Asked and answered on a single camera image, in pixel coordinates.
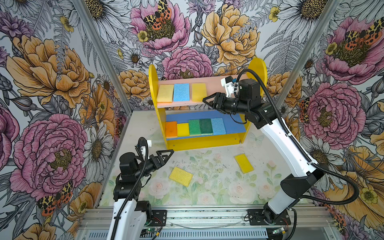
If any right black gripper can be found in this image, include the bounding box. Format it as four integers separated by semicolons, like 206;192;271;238
203;91;251;115

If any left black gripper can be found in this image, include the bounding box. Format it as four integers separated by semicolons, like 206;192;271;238
135;149;175;178

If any golden yellow sponge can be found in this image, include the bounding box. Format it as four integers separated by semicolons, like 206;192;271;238
192;83;207;102

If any yellow porous sponge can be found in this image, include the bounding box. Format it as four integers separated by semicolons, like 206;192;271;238
169;167;194;187

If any light blue sponge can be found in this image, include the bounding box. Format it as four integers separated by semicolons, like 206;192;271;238
211;118;227;136

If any orange sponge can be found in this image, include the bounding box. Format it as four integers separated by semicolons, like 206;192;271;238
166;121;178;139

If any dark green sponge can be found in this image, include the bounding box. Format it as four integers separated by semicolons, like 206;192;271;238
200;119;213;136

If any bright yellow sponge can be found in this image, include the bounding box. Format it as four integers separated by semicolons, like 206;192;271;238
177;123;190;138

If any light green sponge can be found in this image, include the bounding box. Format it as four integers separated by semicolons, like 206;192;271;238
189;120;202;137

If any blue porous sponge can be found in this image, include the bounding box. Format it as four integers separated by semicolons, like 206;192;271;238
173;84;190;102

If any pale yellow sponge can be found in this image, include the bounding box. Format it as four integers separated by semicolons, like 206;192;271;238
157;85;174;103

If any small yellow sponge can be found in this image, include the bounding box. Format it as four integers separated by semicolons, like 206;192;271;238
235;154;254;174

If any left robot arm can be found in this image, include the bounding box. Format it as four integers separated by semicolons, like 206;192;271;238
107;150;174;240

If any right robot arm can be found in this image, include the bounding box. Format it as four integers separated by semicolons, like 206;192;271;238
203;79;324;225

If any yellow wooden shelf unit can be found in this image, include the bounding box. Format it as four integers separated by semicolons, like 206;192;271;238
149;65;266;151

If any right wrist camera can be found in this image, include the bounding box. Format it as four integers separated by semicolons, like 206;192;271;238
221;76;239;98

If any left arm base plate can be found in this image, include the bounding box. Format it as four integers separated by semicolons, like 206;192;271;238
145;210;168;227

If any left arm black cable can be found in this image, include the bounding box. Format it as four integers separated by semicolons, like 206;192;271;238
109;137;151;240

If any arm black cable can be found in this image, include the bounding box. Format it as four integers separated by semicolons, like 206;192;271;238
236;68;360;206
109;137;151;240

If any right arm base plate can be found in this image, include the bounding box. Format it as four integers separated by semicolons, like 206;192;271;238
247;209;291;226

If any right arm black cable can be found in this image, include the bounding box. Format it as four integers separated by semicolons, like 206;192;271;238
236;68;360;206

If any aluminium front rail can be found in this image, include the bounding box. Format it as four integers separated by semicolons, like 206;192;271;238
79;204;334;230

